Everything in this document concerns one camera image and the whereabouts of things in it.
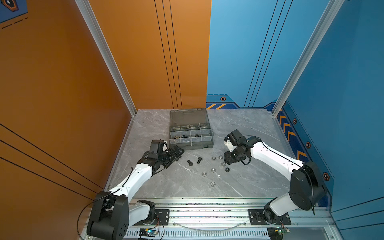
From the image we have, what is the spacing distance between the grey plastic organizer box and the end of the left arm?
21 cm

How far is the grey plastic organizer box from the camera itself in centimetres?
101

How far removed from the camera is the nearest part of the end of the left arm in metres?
0.63
